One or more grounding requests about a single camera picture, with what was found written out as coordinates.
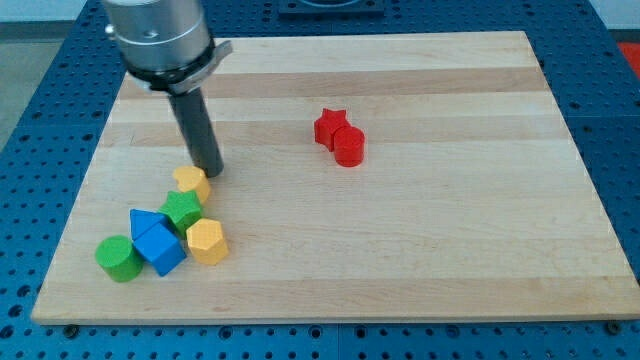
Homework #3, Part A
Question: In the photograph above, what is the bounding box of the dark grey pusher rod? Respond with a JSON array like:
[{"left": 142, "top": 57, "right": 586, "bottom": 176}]
[{"left": 168, "top": 88, "right": 224, "bottom": 178}]

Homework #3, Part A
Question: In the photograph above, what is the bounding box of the yellow hexagon block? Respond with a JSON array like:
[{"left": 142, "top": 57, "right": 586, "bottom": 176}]
[{"left": 186, "top": 218, "right": 229, "bottom": 265}]

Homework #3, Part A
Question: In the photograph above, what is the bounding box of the yellow heart block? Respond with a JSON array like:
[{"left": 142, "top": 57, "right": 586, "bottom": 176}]
[{"left": 172, "top": 166, "right": 212, "bottom": 204}]

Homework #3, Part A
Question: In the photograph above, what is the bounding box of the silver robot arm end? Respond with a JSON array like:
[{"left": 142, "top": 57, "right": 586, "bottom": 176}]
[{"left": 102, "top": 0, "right": 233, "bottom": 96}]

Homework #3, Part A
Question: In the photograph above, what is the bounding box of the wooden board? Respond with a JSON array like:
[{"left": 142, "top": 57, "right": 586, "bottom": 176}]
[{"left": 32, "top": 31, "right": 639, "bottom": 325}]

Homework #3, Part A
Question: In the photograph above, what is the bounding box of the green star block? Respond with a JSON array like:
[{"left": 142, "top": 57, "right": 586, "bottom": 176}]
[{"left": 158, "top": 190, "right": 202, "bottom": 238}]

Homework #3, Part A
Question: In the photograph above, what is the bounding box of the green cylinder block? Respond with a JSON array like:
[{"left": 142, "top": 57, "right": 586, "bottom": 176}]
[{"left": 94, "top": 235, "right": 144, "bottom": 283}]

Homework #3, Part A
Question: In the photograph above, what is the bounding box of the blue triangle block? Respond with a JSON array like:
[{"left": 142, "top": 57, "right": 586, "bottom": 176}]
[{"left": 129, "top": 209, "right": 168, "bottom": 240}]

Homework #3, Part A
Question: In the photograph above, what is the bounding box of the red star block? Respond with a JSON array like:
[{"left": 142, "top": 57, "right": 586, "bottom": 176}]
[{"left": 314, "top": 108, "right": 350, "bottom": 152}]

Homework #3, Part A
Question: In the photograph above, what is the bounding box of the red cylinder block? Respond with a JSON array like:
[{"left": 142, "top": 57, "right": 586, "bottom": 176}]
[{"left": 334, "top": 126, "right": 366, "bottom": 167}]

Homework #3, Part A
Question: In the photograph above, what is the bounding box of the blue cube block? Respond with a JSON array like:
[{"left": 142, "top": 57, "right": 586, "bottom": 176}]
[{"left": 133, "top": 223, "right": 186, "bottom": 277}]

